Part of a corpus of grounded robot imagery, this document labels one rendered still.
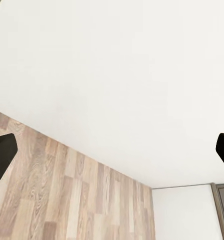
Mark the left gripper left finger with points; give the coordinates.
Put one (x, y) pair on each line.
(8, 150)

